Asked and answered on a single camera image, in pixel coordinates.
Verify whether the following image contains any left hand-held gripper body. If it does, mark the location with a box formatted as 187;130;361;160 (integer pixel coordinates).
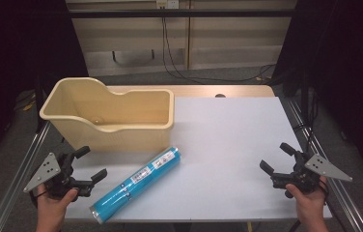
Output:
22;152;93;199

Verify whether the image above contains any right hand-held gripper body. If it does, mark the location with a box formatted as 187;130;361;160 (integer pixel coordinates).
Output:
270;151;353;199

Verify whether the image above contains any blue plastic wrap roll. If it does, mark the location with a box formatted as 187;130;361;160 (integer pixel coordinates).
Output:
89;146;182;225

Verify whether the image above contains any beige plastic storage bin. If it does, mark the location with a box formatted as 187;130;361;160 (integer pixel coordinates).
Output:
39;76;176;153

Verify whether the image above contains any person's right hand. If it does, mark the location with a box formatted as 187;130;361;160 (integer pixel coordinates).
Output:
285;176;330;232

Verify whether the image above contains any person's left hand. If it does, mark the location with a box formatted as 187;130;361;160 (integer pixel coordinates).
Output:
36;183;79;232

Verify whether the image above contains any white table mat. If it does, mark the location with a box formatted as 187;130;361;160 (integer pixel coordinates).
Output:
64;96;333;223

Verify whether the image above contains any black metal stand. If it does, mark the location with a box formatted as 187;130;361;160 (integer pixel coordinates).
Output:
299;67;311;122

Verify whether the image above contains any black curtain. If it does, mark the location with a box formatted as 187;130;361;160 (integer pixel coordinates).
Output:
270;0;363;185
0;0;89;172

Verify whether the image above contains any aluminium frame rail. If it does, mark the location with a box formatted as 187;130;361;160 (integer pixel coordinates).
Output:
287;100;363;232
0;121;52;232

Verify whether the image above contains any black cable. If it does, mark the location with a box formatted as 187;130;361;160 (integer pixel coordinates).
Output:
160;6;277;83

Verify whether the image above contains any black metal rail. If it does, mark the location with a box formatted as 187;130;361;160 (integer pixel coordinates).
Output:
68;9;296;19

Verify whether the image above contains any white wall socket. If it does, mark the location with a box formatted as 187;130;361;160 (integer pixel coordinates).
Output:
155;0;180;10

